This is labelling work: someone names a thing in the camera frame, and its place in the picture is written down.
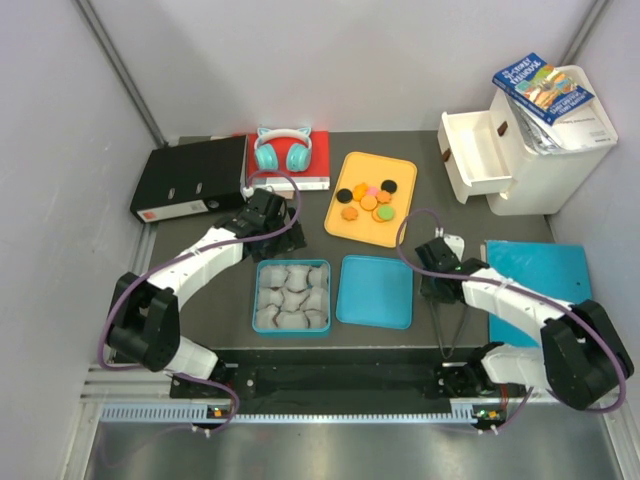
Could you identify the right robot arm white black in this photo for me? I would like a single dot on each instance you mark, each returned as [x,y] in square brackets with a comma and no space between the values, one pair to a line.
[578,356]

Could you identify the round orange cookie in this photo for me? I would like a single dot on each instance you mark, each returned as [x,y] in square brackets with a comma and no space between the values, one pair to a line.
[376,217]
[368,203]

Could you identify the orange flower cookie right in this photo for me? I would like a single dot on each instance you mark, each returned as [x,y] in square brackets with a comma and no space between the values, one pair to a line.
[384,197]

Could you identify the blue folder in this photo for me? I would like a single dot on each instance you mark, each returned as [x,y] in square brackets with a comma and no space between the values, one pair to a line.
[556,270]

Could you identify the grey cable duct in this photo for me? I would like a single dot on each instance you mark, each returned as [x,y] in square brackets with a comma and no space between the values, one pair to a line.
[206,414]

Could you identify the green cookie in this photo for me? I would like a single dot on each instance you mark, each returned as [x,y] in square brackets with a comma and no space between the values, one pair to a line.
[385,213]

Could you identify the black ring binder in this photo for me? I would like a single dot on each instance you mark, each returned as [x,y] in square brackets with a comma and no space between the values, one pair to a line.
[191,179]

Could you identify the orange flower cookie top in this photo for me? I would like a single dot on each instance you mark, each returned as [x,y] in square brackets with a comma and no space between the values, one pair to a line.
[359,191]

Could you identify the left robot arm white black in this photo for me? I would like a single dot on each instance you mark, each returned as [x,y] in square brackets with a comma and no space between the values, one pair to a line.
[143,323]

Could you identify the orange flower cookie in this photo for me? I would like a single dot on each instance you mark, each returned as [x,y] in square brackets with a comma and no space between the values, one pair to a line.
[384,197]
[349,213]
[359,191]

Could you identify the teal cat ear headphones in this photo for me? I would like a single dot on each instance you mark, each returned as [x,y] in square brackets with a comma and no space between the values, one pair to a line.
[291,145]

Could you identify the blue paperback book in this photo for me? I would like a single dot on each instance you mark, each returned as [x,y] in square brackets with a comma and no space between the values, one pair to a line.
[542,89]

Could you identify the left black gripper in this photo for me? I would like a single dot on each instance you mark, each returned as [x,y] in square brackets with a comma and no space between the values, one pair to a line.
[295,239]

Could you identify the black cookie right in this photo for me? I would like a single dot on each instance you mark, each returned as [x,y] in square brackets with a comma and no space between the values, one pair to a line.
[389,186]

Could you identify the yellow tray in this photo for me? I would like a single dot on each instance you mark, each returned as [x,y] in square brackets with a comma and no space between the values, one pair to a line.
[360,167]

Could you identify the blue tin lid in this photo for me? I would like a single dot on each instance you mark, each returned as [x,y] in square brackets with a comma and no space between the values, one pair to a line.
[375,292]

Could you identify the orange flower cookie bottom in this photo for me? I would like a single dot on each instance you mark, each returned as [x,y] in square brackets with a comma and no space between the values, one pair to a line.
[349,213]

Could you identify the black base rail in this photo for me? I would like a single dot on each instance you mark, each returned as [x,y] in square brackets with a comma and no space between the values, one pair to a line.
[256,372]

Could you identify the white drawer cabinet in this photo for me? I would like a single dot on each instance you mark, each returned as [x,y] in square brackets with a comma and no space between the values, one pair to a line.
[484,154]

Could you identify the red book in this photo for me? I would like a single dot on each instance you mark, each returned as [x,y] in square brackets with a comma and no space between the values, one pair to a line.
[315,178]

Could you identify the blue cookie tin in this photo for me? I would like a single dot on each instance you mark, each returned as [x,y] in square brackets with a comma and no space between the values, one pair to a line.
[292,298]

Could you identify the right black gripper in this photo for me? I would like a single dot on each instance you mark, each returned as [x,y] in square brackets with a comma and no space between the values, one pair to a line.
[428,293]

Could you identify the silver foil packet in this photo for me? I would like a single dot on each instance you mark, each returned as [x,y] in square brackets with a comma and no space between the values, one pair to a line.
[533,135]

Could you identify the black cookie left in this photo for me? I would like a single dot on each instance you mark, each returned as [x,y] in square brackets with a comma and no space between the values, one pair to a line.
[344,196]

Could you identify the black cookie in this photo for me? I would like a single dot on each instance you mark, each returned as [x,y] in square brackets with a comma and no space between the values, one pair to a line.
[389,186]
[344,196]

